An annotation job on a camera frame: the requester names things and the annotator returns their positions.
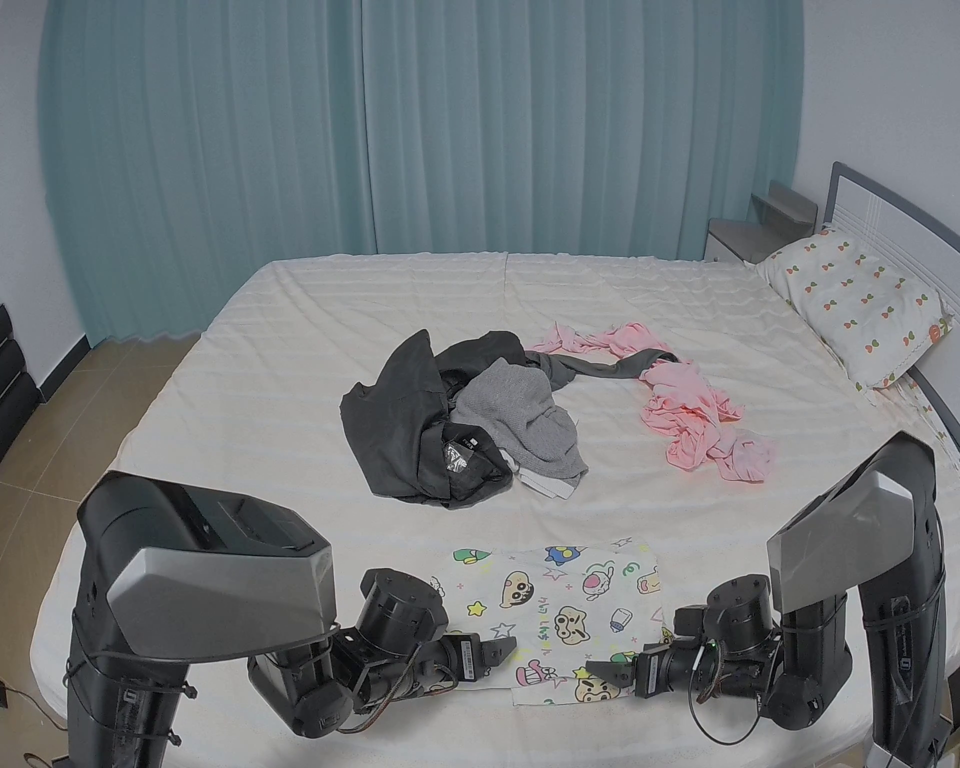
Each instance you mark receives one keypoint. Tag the bed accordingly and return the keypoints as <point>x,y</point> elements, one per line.
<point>262,337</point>

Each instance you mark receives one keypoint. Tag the pink garment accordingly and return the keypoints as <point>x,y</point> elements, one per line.
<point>690,405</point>

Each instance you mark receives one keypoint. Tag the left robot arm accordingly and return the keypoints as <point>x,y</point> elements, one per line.
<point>187,585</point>

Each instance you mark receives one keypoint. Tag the white garment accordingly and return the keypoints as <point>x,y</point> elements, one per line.
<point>551,487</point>

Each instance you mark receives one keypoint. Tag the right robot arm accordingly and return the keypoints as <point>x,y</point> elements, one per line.
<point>885,540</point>

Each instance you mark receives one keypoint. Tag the grey garment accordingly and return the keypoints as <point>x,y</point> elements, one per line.
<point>517,412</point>

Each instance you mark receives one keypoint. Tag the grey bedside table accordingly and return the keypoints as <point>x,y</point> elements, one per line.
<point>750,232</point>

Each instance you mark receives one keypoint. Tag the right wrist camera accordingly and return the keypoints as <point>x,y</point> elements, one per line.
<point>690,624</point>

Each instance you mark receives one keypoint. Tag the white printed pyjama top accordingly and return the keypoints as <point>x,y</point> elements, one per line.
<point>570,615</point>

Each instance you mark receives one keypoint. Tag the black chest of drawers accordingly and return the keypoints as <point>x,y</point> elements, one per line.
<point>15,382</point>

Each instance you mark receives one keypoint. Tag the white printed pillow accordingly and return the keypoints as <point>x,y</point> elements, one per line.
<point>855,307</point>

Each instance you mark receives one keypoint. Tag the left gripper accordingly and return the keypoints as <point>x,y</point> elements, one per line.
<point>461,660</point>

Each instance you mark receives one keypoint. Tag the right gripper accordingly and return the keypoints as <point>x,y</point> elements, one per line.
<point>656,671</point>

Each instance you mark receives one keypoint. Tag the black garment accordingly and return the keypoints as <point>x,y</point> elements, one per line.
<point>397,427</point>

